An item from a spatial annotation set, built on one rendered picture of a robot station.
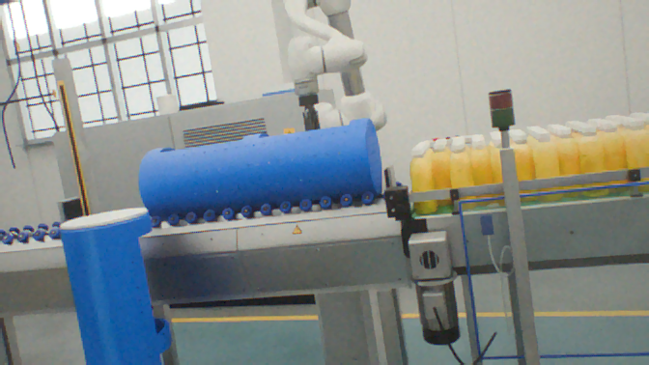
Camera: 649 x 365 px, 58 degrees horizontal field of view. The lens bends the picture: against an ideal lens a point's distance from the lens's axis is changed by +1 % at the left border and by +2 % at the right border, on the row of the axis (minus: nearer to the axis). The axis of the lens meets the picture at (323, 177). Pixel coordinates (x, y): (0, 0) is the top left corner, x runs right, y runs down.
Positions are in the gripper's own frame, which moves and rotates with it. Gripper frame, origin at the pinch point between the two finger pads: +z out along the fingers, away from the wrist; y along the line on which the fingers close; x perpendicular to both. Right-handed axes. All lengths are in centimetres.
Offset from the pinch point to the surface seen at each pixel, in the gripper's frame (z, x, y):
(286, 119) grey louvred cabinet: -14, -60, -154
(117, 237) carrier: 17, -56, 49
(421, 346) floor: 114, 18, -82
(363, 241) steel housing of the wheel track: 32.8, 17.0, 19.0
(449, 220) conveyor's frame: 26, 47, 28
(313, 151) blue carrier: -0.4, 4.1, 18.7
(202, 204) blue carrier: 13.5, -41.3, 17.5
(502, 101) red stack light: -8, 66, 45
